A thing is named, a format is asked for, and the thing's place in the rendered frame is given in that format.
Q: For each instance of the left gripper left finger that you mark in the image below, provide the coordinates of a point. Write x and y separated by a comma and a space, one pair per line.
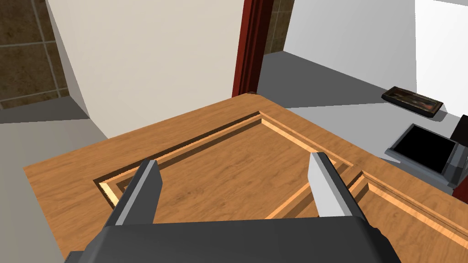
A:
140, 197

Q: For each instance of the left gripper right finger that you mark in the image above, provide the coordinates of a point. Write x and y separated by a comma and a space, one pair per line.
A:
331, 190

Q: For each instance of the brown wooden panelled door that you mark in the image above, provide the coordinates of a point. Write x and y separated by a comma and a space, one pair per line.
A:
234, 164

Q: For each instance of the dark framed wall picture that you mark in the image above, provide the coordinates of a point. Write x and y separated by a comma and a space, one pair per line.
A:
412, 101

